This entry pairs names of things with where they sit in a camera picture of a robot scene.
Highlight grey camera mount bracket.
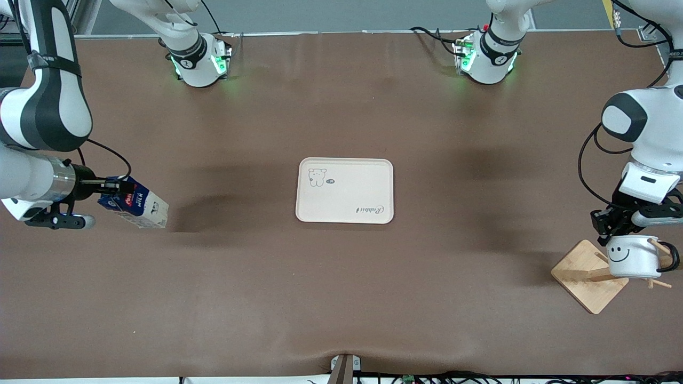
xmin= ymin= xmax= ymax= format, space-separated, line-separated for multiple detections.
xmin=331 ymin=354 xmax=362 ymax=384

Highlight wooden mug rack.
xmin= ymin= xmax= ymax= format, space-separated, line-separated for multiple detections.
xmin=551 ymin=239 xmax=674 ymax=315

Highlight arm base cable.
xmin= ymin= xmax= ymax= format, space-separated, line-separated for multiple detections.
xmin=200 ymin=0 xmax=224 ymax=37
xmin=410 ymin=26 xmax=462 ymax=57

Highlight cream rectangular tray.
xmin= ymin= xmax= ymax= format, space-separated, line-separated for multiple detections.
xmin=295 ymin=157 xmax=395 ymax=225

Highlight blue white milk carton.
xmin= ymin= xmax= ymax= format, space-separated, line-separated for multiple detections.
xmin=97 ymin=176 xmax=170 ymax=230

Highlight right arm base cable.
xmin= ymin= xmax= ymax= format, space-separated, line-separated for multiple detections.
xmin=200 ymin=0 xmax=224 ymax=37

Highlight white smiley face cup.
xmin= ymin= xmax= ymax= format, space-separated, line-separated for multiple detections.
xmin=606 ymin=235 xmax=681 ymax=279

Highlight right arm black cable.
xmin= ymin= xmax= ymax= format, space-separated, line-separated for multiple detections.
xmin=77 ymin=139 xmax=132 ymax=179

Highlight left arm base cable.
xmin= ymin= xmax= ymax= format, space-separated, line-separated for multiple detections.
xmin=410 ymin=26 xmax=462 ymax=57

